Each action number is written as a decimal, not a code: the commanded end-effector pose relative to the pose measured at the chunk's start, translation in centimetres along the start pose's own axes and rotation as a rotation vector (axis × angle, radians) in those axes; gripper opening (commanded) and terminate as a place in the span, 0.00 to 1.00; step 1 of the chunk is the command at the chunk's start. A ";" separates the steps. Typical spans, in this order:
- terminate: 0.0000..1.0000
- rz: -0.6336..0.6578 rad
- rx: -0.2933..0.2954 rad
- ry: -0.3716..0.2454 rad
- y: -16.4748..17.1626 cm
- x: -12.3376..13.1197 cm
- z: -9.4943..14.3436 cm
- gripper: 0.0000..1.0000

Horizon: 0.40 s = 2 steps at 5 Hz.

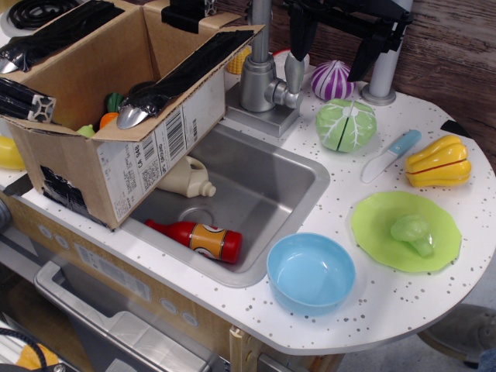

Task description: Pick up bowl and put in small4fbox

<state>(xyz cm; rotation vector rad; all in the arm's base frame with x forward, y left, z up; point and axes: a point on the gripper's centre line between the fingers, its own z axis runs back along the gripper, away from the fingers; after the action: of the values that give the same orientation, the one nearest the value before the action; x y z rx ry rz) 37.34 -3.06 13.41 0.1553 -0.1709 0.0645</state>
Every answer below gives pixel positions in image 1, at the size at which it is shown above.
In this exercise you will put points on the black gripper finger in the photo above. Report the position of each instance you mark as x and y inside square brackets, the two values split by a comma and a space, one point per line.
[302, 34]
[366, 55]

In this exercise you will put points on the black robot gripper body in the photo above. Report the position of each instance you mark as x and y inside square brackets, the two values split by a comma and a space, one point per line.
[381, 20]

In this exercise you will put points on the light blue plastic bowl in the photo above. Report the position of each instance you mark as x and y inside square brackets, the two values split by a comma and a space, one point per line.
[310, 274]

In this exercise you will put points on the purple toy onion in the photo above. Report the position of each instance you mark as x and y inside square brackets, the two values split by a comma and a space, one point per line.
[330, 81]

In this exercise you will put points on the yellow toy corn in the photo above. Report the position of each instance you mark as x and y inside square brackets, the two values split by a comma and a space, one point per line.
[235, 66]

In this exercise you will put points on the green toy cabbage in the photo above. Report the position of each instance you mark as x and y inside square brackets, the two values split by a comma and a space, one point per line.
[345, 126]

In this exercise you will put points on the silver toy faucet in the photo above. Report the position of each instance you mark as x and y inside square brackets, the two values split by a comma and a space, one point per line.
[262, 100]

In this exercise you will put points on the black clamp on box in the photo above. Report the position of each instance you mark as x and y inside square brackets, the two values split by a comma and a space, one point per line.
[187, 14]

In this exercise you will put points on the yellow toy bell pepper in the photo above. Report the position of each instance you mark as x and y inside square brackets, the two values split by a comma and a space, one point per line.
[443, 162]

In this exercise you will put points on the stainless steel sink basin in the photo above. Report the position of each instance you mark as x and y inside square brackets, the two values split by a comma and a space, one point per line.
[262, 192]

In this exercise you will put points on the green plastic plate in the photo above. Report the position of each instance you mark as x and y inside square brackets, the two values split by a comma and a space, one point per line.
[373, 217]

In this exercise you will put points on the cardboard box with black tape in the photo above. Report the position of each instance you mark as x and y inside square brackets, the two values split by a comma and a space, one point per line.
[102, 167]

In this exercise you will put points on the green toy broccoli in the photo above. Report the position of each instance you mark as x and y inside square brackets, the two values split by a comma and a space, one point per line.
[414, 230]

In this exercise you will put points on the cream toy jug bottle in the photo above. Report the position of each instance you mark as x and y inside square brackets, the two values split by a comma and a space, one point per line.
[189, 178]

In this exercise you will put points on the dark green toy vegetable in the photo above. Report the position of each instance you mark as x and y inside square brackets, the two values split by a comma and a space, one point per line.
[113, 101]

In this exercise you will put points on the orange toy carrot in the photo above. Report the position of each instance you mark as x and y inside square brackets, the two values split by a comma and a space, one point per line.
[107, 118]

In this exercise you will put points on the red toy ketchup bottle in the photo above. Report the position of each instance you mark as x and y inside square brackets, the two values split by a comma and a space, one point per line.
[211, 242]

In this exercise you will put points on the light green toy vegetable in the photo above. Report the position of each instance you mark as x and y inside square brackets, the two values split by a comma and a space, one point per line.
[87, 131]

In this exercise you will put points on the black stove burner coil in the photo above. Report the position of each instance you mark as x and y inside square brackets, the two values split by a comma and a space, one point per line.
[32, 14]

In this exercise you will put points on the black aluminium extrusion bar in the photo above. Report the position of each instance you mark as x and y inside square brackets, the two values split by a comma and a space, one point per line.
[21, 102]

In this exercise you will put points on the yellow toy at left edge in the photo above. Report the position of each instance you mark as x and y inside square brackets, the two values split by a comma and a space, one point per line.
[9, 155]

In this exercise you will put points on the grey support post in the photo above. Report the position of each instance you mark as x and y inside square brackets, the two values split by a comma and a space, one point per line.
[379, 91]

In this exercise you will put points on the toy knife blue handle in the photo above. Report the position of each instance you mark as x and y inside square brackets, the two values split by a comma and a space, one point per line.
[396, 150]

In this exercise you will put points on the grey oven door handle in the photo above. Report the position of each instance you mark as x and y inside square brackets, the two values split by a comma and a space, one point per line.
[116, 334]

